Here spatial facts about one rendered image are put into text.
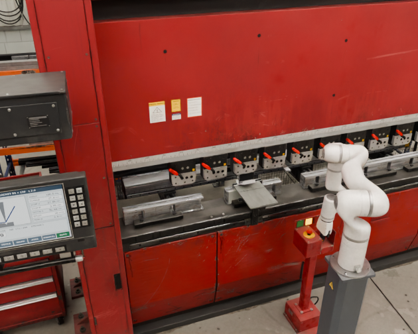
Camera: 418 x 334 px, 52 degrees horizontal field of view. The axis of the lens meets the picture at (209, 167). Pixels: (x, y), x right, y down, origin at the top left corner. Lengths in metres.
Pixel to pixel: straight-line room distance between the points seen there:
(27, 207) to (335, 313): 1.54
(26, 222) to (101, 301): 1.00
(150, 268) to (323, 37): 1.71
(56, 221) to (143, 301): 1.23
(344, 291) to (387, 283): 1.53
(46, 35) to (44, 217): 0.75
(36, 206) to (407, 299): 2.79
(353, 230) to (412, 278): 1.87
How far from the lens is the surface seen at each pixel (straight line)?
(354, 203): 2.00
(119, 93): 2.28
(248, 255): 2.98
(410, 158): 3.50
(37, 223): 1.88
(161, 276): 2.84
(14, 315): 3.25
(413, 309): 3.65
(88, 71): 2.02
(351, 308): 2.38
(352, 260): 2.18
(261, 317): 3.30
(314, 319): 3.22
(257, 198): 2.66
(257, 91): 2.52
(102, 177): 2.23
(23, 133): 1.71
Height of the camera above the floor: 2.46
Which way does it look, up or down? 29 degrees down
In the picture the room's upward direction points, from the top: straight up
